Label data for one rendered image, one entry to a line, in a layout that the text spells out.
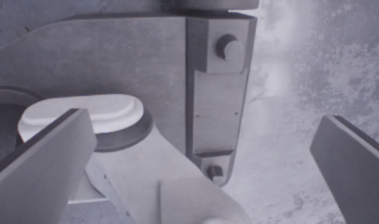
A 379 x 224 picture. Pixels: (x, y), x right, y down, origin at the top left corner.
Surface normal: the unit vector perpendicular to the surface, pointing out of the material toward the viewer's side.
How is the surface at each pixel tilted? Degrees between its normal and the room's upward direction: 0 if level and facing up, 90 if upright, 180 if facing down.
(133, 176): 90
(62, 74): 0
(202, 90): 0
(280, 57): 0
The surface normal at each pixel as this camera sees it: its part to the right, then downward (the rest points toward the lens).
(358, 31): 0.16, 0.51
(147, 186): 0.01, -0.85
